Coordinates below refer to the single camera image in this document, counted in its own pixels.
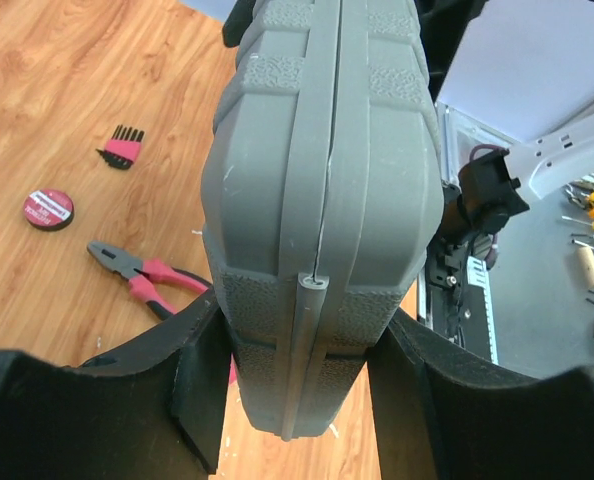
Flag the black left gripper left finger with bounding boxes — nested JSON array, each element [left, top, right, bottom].
[[0, 292, 231, 479]]

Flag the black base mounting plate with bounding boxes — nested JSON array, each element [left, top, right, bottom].
[[420, 240, 492, 363]]

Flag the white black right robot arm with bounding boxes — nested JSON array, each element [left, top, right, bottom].
[[416, 1, 594, 244]]

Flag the blue slotted cable duct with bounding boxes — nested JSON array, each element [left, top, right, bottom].
[[467, 256, 499, 365]]

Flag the pink black pliers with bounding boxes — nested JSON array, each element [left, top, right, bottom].
[[87, 241, 211, 321]]

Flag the grey plastic tool case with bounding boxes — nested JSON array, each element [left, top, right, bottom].
[[201, 1, 443, 441]]

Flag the pink hex key set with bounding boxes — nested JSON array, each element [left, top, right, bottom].
[[96, 125, 145, 170]]

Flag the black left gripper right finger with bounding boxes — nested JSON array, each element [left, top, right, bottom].
[[368, 310, 594, 479]]

